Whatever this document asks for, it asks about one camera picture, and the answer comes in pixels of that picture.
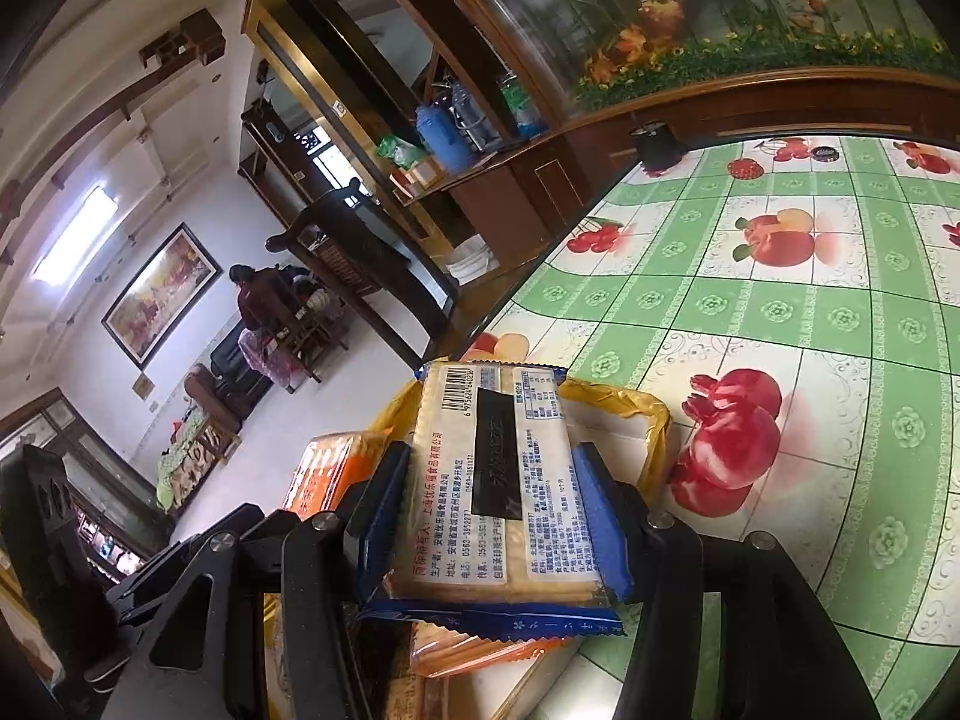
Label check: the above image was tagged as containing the orange cracker pack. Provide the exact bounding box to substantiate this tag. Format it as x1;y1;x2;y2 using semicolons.
410;622;579;678
283;429;389;520

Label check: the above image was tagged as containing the blue edged cracker pack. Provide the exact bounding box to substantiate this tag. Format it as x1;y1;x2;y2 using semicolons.
363;361;623;642

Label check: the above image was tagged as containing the yellow white tray box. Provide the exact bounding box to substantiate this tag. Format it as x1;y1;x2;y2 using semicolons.
281;361;669;718

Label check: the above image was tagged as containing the seated person in red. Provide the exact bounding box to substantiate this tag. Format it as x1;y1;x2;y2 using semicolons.
228;263;347;394

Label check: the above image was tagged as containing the dark wooden chair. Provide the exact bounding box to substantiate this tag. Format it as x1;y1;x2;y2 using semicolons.
265;179;449;372

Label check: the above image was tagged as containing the wooden sideboard cabinet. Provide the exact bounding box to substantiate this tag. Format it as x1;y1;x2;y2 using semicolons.
409;67;958;266

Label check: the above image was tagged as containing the green bag on cabinet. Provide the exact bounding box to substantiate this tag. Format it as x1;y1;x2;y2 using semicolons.
376;135;428;171

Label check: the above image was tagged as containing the small black cup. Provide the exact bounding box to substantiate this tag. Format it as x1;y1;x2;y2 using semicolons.
630;121;685;172

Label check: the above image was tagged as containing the blue thermos jug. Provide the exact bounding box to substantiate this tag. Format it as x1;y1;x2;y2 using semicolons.
415;104;475;174

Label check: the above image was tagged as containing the grey thermos jug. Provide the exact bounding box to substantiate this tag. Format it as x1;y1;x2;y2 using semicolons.
451;82;501;153

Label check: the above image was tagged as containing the green water bottle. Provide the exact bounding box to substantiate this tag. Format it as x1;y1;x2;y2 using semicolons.
500;75;547;138

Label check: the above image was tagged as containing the flower painted glass screen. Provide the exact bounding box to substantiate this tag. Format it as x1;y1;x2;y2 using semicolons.
485;0;958;112

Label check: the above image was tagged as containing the framed wall painting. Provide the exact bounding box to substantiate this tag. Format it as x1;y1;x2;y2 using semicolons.
101;223;223;371

